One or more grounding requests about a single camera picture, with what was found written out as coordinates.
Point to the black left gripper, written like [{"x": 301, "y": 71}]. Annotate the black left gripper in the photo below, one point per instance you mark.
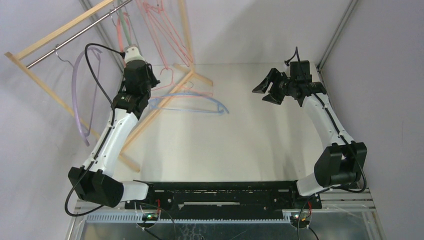
[{"x": 153, "y": 81}]

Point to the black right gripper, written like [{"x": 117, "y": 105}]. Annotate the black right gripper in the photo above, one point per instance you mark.
[{"x": 280, "y": 85}]

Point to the pink notched hanger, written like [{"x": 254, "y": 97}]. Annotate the pink notched hanger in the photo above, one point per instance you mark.
[{"x": 181, "y": 74}]

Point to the blue plastic hanger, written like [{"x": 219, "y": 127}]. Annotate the blue plastic hanger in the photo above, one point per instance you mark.
[{"x": 192, "y": 101}]

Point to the pink curved plastic hanger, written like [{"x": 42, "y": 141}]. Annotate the pink curved plastic hanger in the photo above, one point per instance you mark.
[{"x": 122, "y": 24}]

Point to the green plastic hanger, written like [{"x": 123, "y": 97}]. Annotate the green plastic hanger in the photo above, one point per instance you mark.
[{"x": 135, "y": 39}]

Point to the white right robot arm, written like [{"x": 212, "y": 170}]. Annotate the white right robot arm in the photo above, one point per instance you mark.
[{"x": 342, "y": 160}]

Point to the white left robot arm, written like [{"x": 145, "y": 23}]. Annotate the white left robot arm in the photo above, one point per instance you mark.
[{"x": 93, "y": 181}]

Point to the metal rack hanging rod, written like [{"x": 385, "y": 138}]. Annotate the metal rack hanging rod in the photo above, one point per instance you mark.
[{"x": 94, "y": 24}]

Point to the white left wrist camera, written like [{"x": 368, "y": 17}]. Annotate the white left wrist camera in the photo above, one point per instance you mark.
[{"x": 133, "y": 57}]

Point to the right aluminium frame post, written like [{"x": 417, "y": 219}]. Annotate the right aluminium frame post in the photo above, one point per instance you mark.
[{"x": 351, "y": 7}]

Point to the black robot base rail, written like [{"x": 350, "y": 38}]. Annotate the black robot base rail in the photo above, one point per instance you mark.
[{"x": 234, "y": 202}]

